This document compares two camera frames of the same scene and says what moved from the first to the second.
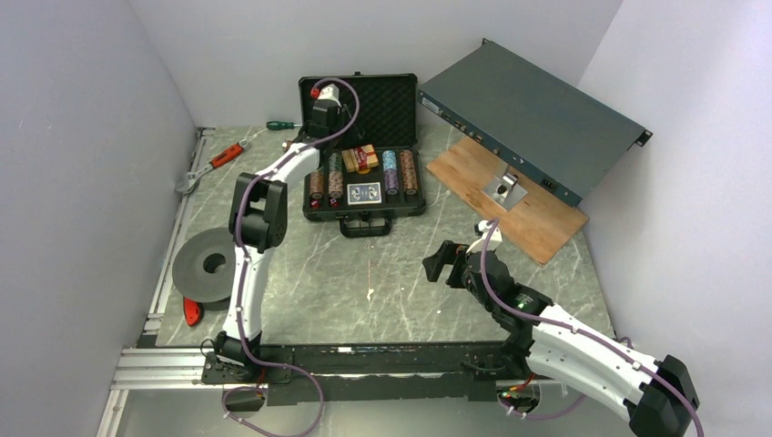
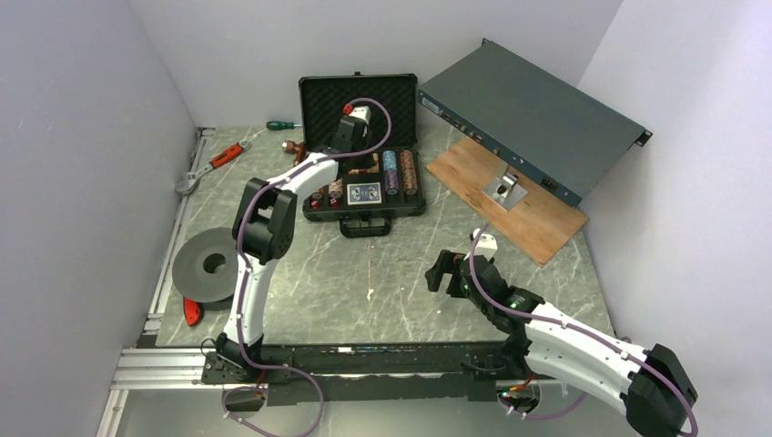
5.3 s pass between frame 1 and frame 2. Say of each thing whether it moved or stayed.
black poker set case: stayed
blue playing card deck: stayed
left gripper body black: moved
